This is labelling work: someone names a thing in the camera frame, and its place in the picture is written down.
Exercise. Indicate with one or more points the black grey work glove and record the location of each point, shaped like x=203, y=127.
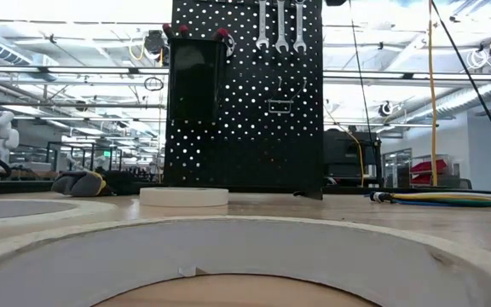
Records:
x=77, y=183

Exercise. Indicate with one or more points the black plastic bin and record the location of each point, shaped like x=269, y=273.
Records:
x=194, y=81

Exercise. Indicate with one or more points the grey chair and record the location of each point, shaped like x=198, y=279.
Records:
x=458, y=184

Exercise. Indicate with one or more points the white masking tape roll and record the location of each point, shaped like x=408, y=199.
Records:
x=100, y=208
x=183, y=197
x=271, y=247

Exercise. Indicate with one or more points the thin black strut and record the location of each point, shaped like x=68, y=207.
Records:
x=475, y=87

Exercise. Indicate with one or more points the chrome combination wrench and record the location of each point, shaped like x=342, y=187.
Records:
x=299, y=25
x=280, y=25
x=262, y=25

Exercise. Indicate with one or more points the glass door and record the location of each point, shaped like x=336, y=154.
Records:
x=396, y=168

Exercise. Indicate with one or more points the black perforated pegboard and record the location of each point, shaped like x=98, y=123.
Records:
x=250, y=149

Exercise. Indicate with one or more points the red storage bins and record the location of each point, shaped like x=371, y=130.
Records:
x=429, y=167

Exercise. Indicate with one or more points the metal double prong hook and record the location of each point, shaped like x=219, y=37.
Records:
x=279, y=106

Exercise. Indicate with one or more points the black monitor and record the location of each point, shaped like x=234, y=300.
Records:
x=348, y=153

